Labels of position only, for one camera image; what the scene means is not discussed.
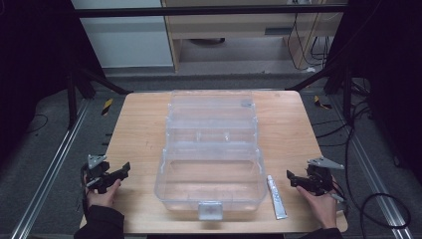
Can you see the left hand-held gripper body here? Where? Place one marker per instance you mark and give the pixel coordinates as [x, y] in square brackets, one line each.
[97, 172]

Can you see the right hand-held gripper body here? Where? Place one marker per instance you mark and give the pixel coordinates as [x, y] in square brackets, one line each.
[320, 176]

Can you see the silver ointment tube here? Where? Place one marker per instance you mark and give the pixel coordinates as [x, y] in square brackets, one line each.
[276, 197]

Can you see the clear plastic storage box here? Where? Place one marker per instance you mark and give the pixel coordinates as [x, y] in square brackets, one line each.
[211, 153]

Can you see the person's left hand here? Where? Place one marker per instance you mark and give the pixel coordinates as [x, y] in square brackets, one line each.
[103, 195]

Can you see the person's right hand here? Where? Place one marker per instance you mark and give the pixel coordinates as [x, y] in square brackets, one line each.
[317, 205]

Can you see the yellow black striped tape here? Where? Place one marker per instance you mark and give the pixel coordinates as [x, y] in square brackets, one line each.
[321, 103]
[106, 106]

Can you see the black metal stand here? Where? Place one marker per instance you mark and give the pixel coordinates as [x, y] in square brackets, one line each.
[335, 79]
[79, 83]

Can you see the white cabinet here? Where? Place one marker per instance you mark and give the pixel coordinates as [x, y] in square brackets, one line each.
[126, 36]

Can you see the wooden desk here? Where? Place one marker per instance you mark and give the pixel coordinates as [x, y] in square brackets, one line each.
[232, 30]

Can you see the black crossbar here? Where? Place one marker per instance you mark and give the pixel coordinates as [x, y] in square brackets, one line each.
[209, 11]

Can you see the aluminium floor rail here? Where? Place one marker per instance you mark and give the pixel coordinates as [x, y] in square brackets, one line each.
[49, 172]
[375, 172]

